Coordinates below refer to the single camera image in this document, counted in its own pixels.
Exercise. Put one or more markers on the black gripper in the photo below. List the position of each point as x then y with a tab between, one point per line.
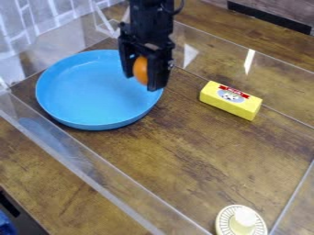
149	28

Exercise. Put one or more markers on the orange ball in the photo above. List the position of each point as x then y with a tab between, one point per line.
140	70

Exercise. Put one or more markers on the blue round tray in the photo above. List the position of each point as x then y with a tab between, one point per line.
86	94

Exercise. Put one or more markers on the yellow butter box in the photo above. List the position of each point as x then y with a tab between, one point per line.
232	100

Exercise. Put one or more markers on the cream round knob lid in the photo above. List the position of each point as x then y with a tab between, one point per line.
240	220

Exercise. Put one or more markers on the clear acrylic enclosure wall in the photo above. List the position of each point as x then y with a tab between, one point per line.
158	177

